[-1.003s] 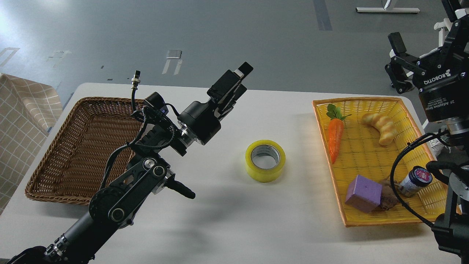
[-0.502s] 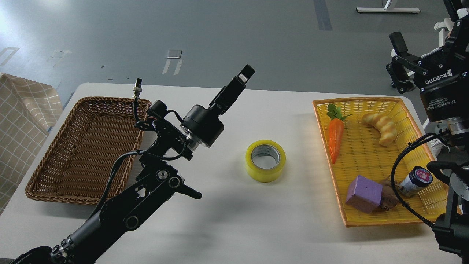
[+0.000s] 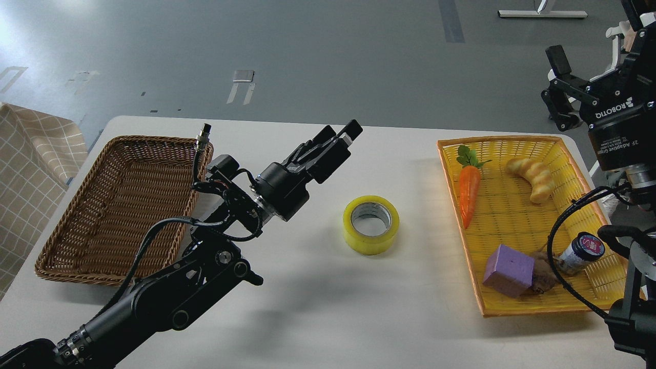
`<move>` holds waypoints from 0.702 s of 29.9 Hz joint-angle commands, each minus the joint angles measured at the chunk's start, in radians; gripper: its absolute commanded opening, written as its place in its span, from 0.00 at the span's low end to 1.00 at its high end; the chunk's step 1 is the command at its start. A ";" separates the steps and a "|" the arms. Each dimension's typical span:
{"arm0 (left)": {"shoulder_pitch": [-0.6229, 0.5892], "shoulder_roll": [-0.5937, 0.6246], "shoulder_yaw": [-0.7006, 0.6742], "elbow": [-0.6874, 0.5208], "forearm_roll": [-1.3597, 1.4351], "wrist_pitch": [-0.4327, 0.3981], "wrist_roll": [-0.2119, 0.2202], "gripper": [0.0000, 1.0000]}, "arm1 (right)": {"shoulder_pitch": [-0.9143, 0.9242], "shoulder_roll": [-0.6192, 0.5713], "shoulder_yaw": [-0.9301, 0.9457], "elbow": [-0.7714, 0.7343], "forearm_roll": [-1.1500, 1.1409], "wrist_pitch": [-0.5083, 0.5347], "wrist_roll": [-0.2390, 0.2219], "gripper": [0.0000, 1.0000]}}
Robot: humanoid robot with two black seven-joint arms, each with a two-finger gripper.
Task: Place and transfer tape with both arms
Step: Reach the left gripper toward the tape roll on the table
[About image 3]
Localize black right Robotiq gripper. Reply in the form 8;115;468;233
541;0;655;171

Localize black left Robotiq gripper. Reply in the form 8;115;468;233
255;119;363;221

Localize yellow tape roll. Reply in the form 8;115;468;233
342;195;400;255

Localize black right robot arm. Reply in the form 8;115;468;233
541;1;655;368

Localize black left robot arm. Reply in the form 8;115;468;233
2;120;363;368

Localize grey office chair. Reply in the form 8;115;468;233
547;20;634;177

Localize toy bread croissant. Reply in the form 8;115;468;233
506;157;556;204

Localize orange toy carrot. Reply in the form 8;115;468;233
457;145;490;229

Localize yellow plastic basket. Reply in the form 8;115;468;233
437;136;647;317

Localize brown wicker basket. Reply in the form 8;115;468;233
34;135;213;286

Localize small jar with lid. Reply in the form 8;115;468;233
556;232;605;276

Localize purple foam block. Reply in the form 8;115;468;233
483;244;535;298

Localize brown toy figure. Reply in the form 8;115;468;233
529;251;562;295

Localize beige checkered cloth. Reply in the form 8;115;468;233
1;103;88;296

